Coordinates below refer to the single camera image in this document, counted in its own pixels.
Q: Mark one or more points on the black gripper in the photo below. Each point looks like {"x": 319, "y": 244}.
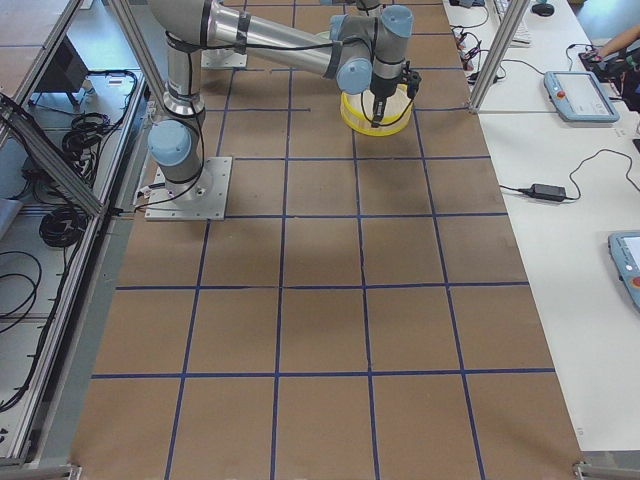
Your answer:
{"x": 382, "y": 89}

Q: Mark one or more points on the yellow steamer layer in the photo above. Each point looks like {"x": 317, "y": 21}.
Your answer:
{"x": 357, "y": 112}

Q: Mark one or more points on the black power adapter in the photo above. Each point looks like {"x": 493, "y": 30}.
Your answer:
{"x": 545, "y": 192}

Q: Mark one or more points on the teach pendant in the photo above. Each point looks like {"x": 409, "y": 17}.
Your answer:
{"x": 578, "y": 97}
{"x": 624, "y": 251}

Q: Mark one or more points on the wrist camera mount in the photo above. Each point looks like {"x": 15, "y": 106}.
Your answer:
{"x": 411, "y": 79}

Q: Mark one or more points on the aluminium frame post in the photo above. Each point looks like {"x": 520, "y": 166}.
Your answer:
{"x": 512, "y": 18}

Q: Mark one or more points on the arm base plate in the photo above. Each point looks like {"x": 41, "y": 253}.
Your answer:
{"x": 206, "y": 200}

